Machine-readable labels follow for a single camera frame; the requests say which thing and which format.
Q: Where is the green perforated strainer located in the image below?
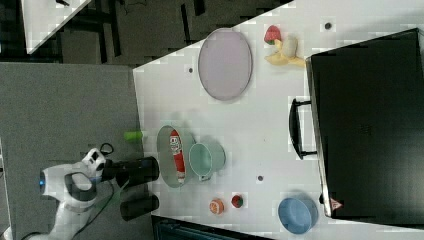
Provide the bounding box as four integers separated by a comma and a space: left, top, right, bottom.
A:
156, 125, 195, 188

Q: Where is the black toaster oven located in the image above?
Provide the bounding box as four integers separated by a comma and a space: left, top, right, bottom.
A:
305, 28, 424, 229

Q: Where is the green mug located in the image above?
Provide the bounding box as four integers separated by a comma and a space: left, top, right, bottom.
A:
189, 141, 226, 181

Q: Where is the blue bowl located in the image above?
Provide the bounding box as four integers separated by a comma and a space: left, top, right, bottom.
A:
278, 194, 319, 235

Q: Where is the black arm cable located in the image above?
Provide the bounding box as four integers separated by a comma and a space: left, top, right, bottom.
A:
20, 142, 125, 240

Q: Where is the red plush ketchup bottle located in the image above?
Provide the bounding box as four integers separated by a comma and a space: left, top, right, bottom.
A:
169, 130, 185, 183

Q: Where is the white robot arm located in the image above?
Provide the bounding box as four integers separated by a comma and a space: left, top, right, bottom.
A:
22, 148, 110, 240

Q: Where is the lilac round plate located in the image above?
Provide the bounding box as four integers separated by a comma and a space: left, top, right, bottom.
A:
198, 28, 253, 101

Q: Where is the orange slice toy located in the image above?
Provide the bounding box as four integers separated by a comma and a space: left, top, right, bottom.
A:
209, 198, 224, 215

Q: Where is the green cylinder object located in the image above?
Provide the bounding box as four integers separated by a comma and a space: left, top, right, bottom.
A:
124, 131, 143, 142

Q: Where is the large red strawberry toy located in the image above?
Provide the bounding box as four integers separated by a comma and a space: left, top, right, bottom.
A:
264, 25, 281, 45

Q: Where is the small red strawberry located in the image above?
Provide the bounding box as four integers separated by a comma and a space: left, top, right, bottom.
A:
231, 195, 243, 208

